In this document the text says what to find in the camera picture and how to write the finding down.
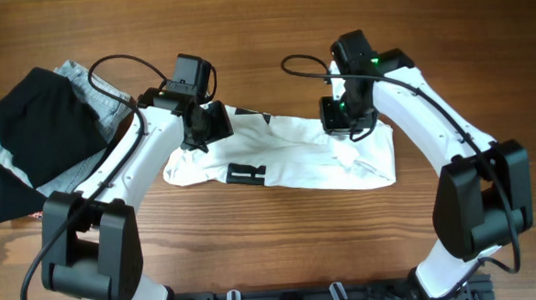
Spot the white t-shirt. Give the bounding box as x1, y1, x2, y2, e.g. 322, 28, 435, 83
162, 106, 396, 190

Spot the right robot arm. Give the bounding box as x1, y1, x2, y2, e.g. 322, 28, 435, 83
320, 30, 533, 300

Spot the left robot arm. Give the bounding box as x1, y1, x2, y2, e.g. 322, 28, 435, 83
27, 54, 232, 300

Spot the black folded garment top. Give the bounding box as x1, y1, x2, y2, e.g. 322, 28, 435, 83
0, 67, 107, 188

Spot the black garment with red label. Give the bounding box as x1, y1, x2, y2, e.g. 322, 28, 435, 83
0, 120, 130, 225

